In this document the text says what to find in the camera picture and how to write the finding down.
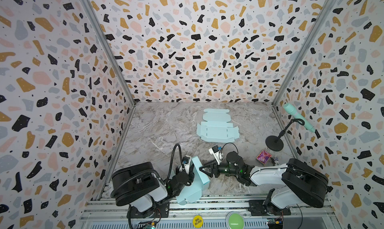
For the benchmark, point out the mint flat box far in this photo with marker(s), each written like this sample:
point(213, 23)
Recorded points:
point(216, 127)

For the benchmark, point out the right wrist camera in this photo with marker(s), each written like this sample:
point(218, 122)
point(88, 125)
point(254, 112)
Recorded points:
point(216, 151)

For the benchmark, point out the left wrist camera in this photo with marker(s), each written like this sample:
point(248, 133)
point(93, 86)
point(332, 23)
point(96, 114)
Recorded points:
point(187, 163)

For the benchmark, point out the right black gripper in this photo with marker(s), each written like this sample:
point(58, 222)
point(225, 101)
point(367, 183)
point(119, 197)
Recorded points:
point(215, 169)

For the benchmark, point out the colourful small card box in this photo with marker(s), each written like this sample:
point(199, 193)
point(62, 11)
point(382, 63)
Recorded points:
point(263, 157)

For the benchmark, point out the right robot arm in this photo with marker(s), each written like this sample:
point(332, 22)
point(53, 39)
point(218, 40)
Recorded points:
point(297, 183)

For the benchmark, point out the yellow round sticker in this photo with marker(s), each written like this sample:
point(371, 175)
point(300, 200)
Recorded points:
point(198, 221)

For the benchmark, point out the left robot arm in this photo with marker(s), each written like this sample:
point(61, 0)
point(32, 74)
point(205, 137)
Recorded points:
point(141, 186)

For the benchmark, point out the green round button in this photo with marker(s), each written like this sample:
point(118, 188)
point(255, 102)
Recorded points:
point(235, 221)

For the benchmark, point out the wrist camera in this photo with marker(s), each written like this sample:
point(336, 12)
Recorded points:
point(187, 163)
point(216, 151)

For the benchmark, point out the mint paper box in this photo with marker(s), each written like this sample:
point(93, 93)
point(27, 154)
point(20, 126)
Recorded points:
point(201, 182)

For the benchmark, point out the small black white figurine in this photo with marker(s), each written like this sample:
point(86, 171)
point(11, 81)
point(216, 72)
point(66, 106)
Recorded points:
point(275, 161)

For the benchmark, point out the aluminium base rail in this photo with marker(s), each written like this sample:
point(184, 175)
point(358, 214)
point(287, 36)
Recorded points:
point(104, 214)

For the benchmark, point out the mint green microphone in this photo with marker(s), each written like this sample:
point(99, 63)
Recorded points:
point(291, 110)

